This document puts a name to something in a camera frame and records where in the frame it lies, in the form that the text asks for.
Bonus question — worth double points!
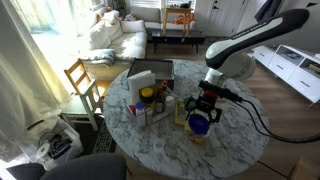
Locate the black coffee table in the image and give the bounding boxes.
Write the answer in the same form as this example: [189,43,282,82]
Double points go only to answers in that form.
[151,28,206,54]

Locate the yellow-lid jar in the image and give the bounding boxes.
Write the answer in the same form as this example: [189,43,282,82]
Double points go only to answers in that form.
[139,87,156,105]

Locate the wooden chair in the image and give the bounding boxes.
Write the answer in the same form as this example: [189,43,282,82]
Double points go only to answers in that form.
[63,58,113,98]
[60,81,105,132]

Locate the orange toy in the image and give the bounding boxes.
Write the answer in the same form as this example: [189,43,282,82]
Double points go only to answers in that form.
[172,12,196,26]

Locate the clear condiment caddy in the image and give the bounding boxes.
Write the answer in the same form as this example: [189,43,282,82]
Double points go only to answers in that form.
[122,84,179,127]

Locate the clear plastic storage bin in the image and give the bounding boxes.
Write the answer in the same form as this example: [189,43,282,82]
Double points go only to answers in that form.
[19,115,85,171]

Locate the white round disc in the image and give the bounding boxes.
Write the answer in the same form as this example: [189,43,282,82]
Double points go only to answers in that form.
[35,142,51,159]

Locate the white drawer cabinet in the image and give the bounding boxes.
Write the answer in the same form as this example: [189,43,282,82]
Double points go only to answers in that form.
[251,44,320,105]

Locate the red-cap sauce bottle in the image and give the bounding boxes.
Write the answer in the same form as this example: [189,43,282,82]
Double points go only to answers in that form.
[161,79,169,98]

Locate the white sofa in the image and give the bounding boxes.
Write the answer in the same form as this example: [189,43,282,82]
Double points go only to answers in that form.
[78,6,198,80]

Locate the white napkin stack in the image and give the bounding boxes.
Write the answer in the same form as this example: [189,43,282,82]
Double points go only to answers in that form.
[127,69,157,105]

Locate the white door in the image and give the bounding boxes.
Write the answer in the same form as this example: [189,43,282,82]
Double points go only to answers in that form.
[194,0,250,38]

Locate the brown cardboard box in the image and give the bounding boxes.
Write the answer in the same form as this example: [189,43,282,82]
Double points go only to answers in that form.
[287,155,320,180]

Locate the cream curtain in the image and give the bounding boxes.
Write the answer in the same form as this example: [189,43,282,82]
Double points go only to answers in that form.
[0,0,73,164]

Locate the patterned floor mat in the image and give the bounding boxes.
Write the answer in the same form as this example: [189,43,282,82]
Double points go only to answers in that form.
[91,119,118,155]

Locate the wooden side table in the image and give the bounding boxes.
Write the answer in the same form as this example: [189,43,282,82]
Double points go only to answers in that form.
[161,6,194,37]

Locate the clear plastic measuring scoop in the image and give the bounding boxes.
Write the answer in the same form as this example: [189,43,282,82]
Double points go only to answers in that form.
[151,137,168,156]

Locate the white bottle blue cap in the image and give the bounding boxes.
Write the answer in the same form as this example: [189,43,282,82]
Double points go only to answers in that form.
[134,101,147,128]

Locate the National Geographic book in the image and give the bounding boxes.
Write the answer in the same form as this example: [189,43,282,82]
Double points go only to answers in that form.
[174,99,191,127]

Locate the glass shaker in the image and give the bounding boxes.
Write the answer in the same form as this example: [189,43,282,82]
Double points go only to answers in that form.
[145,107,155,125]

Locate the dark glass bottle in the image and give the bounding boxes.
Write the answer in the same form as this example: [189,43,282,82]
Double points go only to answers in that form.
[154,85,166,115]

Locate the dark hanging jacket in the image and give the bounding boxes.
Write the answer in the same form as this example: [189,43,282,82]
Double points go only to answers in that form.
[254,0,283,23]

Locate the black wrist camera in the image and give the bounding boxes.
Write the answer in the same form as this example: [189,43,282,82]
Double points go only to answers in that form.
[198,80,244,103]

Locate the bowl with blue lid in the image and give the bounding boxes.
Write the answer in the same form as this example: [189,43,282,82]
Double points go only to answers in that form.
[184,113,211,137]

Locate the grey upholstered chair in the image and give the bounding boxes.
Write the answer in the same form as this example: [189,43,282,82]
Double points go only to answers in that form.
[6,152,128,180]

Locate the patterned cushion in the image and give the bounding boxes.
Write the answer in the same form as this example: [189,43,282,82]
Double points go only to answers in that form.
[123,12,144,22]

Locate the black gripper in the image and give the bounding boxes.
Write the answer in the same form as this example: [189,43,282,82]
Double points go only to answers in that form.
[184,90,224,125]

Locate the dark potted plant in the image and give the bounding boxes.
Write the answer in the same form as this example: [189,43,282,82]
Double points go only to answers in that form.
[112,0,128,18]

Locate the grey throw blanket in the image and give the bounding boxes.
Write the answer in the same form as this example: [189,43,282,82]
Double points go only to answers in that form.
[78,48,116,67]

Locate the dark cardboard box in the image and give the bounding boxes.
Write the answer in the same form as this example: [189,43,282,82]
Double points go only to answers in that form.
[126,58,175,91]

